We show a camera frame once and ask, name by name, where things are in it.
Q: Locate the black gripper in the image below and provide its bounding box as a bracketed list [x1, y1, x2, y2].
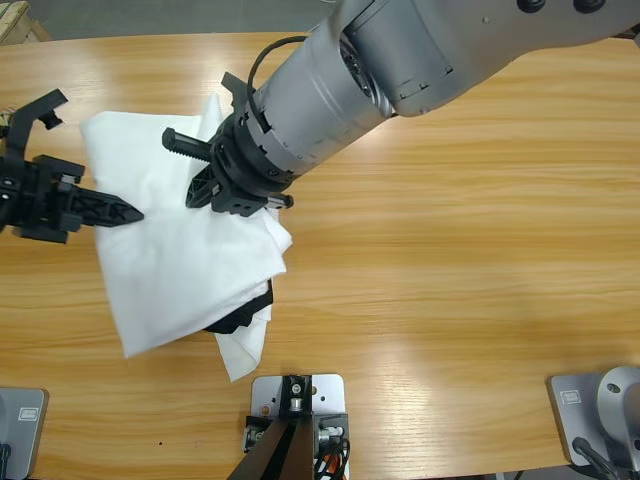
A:
[161, 112, 296, 220]
[0, 153, 146, 245]

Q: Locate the white t-shirt with black logo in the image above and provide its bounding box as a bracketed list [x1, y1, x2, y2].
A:
[79, 92, 294, 360]

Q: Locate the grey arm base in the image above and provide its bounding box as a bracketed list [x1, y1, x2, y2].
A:
[0, 387, 50, 480]
[546, 366, 640, 469]

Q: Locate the wooden pallet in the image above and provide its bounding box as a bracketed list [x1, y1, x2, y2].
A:
[0, 0, 51, 45]

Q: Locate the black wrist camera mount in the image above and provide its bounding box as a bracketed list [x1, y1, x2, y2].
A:
[7, 88, 70, 162]
[221, 72, 250, 110]

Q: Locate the thin black cable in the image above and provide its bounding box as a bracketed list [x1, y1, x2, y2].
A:
[246, 33, 310, 132]

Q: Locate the orange cable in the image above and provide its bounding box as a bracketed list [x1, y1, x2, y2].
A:
[319, 449, 351, 480]

